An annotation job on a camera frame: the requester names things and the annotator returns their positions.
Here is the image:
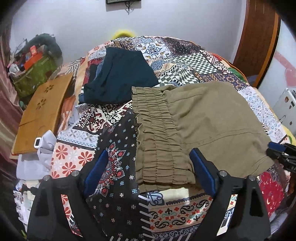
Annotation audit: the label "olive green pants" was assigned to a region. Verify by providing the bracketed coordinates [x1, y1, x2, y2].
[132, 81, 274, 192]

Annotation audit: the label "light grey cloth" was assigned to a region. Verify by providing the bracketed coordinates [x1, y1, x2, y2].
[16, 130, 57, 181]

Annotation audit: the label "patchwork patterned bedsheet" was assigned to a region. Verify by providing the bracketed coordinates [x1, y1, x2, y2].
[14, 35, 293, 241]

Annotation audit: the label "brown wooden door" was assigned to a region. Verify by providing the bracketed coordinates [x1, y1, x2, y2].
[233, 1, 280, 88]

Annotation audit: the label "wooden lap desk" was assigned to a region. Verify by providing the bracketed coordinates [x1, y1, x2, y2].
[11, 72, 74, 155]

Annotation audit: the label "maroon striped curtain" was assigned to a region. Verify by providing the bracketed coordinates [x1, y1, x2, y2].
[1, 27, 23, 180]

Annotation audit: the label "green patterned bag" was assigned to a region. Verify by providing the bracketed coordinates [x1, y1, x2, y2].
[11, 56, 57, 98]

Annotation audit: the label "orange box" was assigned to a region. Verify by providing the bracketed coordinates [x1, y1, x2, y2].
[23, 52, 43, 70]

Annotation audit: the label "dark navy folded garment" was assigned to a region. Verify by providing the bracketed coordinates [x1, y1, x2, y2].
[83, 47, 158, 104]

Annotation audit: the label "yellow round object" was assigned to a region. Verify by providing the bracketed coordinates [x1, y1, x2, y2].
[111, 29, 136, 40]

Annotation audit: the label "wall mounted black frame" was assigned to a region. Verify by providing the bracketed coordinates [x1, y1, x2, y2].
[106, 0, 141, 4]

